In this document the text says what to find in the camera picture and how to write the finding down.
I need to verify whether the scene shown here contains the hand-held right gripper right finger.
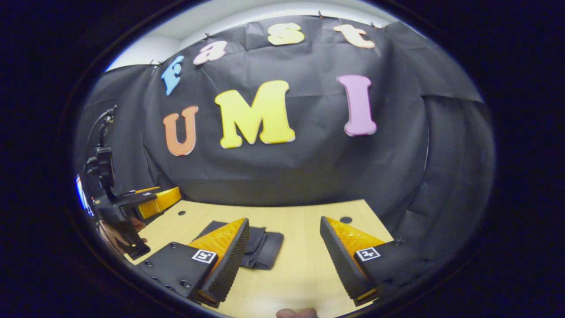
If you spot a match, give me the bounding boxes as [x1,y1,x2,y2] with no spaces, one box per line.
[320,216,437,307]

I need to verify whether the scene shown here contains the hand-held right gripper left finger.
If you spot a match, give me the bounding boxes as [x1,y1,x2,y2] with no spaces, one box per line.
[135,217,250,308]

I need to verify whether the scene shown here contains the dark jeans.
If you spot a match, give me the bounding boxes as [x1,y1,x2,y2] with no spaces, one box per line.
[194,220,284,271]

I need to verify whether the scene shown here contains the black backdrop cloth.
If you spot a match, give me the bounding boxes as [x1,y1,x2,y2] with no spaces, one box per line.
[75,15,495,248]

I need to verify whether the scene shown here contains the black cable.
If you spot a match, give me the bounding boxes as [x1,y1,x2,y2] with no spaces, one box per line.
[87,105,118,151]

